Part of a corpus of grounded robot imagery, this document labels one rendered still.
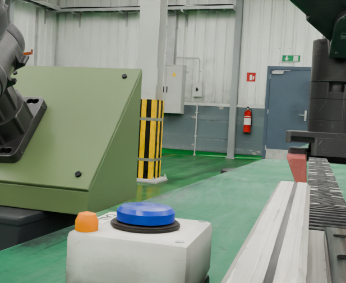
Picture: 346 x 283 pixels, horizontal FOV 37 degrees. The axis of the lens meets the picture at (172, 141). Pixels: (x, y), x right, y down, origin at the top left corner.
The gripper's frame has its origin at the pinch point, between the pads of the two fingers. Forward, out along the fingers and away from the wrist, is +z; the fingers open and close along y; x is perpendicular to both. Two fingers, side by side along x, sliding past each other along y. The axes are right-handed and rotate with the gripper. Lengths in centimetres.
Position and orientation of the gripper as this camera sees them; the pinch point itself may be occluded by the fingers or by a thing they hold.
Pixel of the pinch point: (327, 211)
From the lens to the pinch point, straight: 62.3
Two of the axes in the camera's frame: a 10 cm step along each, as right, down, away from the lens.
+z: -0.5, 10.0, 0.5
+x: 2.7, -0.4, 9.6
